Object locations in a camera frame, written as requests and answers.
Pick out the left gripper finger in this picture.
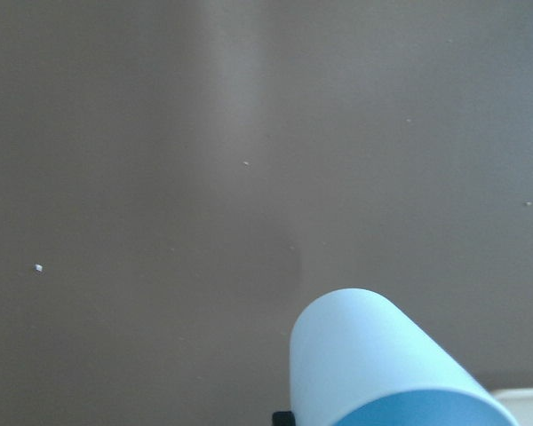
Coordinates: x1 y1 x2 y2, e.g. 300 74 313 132
272 411 293 426

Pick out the cream rabbit tray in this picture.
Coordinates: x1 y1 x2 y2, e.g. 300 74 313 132
492 388 533 426

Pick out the blue cup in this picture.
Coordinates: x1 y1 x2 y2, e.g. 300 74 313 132
290 288 517 425

